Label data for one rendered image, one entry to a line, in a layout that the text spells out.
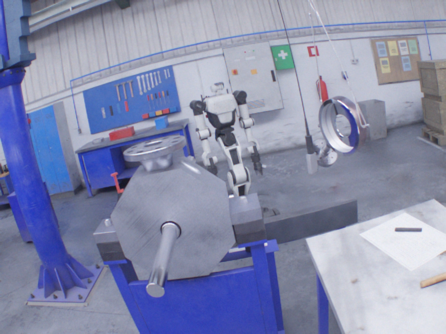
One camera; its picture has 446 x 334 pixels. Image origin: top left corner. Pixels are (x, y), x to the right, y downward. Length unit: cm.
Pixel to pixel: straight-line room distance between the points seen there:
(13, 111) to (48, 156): 402
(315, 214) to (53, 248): 236
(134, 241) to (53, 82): 617
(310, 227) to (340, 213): 18
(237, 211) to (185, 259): 30
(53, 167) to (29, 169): 392
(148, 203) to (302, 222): 84
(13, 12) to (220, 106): 227
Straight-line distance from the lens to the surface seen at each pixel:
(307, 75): 679
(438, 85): 594
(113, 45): 702
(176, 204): 150
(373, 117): 663
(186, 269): 163
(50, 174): 728
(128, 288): 177
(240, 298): 174
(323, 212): 200
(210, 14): 675
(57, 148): 705
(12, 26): 329
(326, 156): 256
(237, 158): 374
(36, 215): 336
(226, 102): 363
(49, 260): 351
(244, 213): 152
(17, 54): 321
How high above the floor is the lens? 167
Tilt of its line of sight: 13 degrees down
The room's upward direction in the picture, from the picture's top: 12 degrees counter-clockwise
